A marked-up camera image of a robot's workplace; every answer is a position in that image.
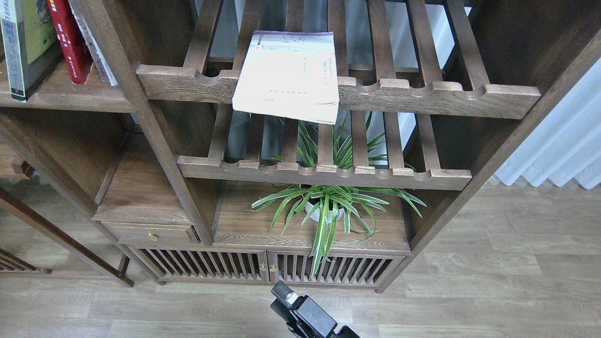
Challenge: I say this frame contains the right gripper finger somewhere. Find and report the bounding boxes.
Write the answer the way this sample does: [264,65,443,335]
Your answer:
[272,281,301,308]

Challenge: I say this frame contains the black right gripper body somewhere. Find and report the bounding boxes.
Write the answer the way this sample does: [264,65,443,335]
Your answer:
[270,295,359,338]

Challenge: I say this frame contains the white paperback book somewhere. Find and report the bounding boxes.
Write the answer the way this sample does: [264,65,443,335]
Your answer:
[232,31,339,125]

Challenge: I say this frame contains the red paperback book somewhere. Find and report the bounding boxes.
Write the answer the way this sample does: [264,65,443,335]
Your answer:
[47,0,92,84]

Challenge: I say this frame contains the green and black book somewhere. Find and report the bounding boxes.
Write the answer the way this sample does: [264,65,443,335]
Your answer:
[0,0,63,102]

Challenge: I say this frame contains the white plant pot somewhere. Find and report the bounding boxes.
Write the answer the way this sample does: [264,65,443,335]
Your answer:
[305,197,345,224]

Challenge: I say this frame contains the green spider plant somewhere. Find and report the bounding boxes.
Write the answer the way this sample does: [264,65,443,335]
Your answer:
[246,122,426,276]

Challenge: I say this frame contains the dark wooden bookshelf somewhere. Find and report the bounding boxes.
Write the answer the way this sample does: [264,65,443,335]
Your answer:
[1,0,600,292]

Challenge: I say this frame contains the white upright book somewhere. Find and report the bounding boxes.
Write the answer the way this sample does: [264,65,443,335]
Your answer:
[69,0,118,86]

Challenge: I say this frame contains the white curtain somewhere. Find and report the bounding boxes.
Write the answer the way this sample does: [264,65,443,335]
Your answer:
[495,61,601,190]

